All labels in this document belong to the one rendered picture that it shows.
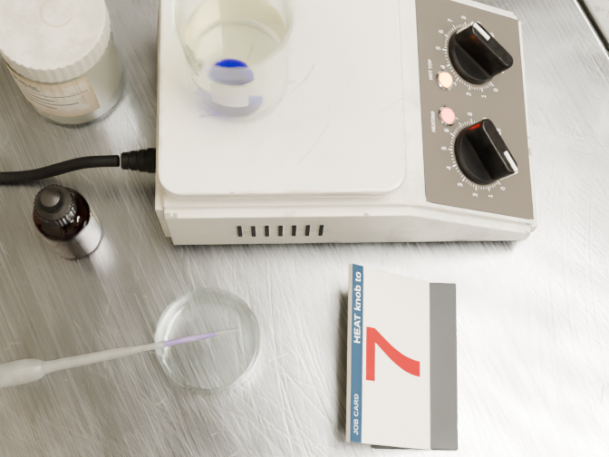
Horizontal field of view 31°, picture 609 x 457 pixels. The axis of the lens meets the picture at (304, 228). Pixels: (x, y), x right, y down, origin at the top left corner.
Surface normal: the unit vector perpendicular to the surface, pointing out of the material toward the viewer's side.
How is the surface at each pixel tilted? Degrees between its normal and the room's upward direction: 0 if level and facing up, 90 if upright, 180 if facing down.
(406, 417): 40
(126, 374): 0
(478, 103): 30
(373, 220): 90
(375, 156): 0
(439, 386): 0
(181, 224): 90
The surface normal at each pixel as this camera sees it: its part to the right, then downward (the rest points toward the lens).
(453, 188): 0.52, -0.24
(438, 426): 0.03, -0.26
